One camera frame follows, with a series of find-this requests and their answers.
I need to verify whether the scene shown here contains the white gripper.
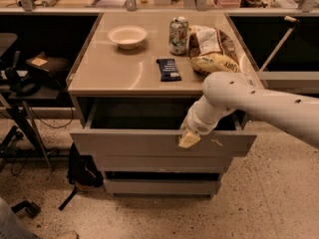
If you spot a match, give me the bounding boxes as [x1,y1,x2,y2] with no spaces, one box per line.
[178,108,217,148]

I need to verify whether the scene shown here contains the grey top drawer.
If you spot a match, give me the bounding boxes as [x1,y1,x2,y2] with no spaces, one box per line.
[71,97,256,157]

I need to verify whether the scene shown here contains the grey drawer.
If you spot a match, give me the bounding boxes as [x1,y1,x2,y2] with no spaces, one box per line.
[71,97,256,157]
[104,179,221,195]
[93,156,232,172]

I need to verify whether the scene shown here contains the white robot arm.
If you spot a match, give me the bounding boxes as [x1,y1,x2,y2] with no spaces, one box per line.
[178,72,319,148]

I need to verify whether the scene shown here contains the grey drawer cabinet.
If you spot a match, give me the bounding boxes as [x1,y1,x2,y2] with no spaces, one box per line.
[68,9,253,182]

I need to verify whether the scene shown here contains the grey middle drawer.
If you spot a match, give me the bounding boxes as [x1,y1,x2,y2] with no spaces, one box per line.
[93,156,232,172]

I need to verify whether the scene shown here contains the grey bottom drawer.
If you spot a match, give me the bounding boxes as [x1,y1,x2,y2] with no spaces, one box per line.
[104,179,221,195]

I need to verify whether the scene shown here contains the dark blue snack bar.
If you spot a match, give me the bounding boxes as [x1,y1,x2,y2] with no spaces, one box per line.
[157,59,181,82]

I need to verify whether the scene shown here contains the yellow brown chip bag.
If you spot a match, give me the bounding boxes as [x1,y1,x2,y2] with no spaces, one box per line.
[188,25,240,75]

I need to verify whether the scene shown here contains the black backpack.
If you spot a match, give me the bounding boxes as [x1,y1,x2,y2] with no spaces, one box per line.
[59,143,104,211]

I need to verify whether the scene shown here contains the green white soda can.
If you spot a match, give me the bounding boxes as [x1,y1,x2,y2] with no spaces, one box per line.
[168,16,188,55]

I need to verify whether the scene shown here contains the white paper bowl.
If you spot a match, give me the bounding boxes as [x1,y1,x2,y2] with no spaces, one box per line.
[108,25,148,50]

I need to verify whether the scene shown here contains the grey stick with cap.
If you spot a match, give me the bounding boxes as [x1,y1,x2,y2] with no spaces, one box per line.
[259,16,300,72]

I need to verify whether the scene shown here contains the black bag with tag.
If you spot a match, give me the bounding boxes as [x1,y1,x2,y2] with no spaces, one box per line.
[26,52,71,89]

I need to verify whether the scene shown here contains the black headphones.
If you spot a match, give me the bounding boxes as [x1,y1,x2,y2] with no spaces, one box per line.
[5,51,41,97]

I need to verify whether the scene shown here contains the office chair base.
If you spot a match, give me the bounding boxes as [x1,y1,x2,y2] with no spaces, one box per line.
[0,125,41,218]

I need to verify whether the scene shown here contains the black side table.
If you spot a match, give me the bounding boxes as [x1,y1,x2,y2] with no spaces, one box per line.
[1,81,60,169]

